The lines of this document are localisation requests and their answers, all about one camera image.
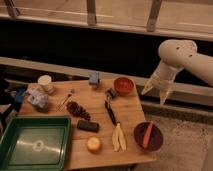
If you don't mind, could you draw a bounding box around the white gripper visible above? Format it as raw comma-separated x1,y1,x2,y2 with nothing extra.
141,61,177,105

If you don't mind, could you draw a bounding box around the light blue towel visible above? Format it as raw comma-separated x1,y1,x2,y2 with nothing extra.
27,88,48,109

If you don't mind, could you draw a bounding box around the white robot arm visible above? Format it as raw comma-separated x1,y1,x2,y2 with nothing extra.
142,39,213,105

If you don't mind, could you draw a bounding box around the red bowl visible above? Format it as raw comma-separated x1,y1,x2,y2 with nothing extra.
114,77,134,96

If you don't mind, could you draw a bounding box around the small dark grey object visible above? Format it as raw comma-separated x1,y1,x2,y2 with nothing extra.
106,88,117,99

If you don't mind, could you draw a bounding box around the orange carrot stick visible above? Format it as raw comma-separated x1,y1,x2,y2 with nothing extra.
142,121,153,149

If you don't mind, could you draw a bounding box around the dark purple bowl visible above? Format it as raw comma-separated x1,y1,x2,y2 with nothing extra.
134,122,163,151

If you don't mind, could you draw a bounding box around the small blue toy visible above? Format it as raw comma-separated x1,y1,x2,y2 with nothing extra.
89,71,100,88

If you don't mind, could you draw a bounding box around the black rectangular block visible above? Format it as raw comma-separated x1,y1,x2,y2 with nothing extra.
77,120,99,133

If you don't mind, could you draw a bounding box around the dark grape bunch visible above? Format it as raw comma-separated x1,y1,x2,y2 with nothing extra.
66,101,91,121

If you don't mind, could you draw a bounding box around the yellow round block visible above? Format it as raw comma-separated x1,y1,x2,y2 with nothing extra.
87,137,101,153

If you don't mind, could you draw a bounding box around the small metal spoon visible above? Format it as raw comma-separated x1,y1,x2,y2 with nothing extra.
57,89,75,111

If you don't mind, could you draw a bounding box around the white paper cup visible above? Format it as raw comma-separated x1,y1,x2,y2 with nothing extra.
38,75,54,94

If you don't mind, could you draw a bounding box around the green plastic tray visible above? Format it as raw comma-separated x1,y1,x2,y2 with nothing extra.
0,117,71,171

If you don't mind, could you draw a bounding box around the blue object at left edge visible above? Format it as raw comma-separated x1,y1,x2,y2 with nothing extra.
11,88,26,104

